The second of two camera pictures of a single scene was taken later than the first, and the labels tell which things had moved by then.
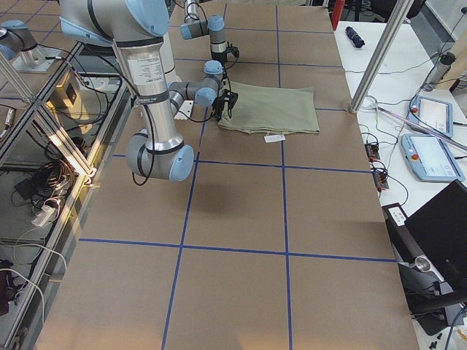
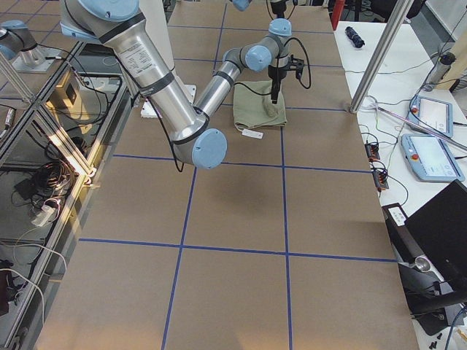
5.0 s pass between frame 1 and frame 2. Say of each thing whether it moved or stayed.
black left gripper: moved
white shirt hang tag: moved
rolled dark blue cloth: stayed
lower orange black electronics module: stayed
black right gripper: moved
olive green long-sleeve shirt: moved
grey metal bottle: stayed
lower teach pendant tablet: stayed
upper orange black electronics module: stayed
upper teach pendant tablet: stayed
